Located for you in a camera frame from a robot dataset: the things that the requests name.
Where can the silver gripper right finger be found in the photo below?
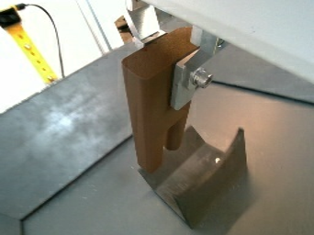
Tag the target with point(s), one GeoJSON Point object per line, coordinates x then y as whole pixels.
{"type": "Point", "coordinates": [190, 74]}

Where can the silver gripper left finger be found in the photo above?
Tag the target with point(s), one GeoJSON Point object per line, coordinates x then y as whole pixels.
{"type": "Point", "coordinates": [142, 21]}

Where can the brown square-circle two-prong block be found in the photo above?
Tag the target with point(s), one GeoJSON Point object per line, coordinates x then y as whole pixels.
{"type": "Point", "coordinates": [158, 124]}

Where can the dark grey curved regrasp stand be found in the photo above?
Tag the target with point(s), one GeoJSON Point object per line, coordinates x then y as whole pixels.
{"type": "Point", "coordinates": [196, 173]}

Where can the yellow perforated metal post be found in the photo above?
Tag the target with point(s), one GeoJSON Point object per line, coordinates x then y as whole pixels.
{"type": "Point", "coordinates": [11, 23]}

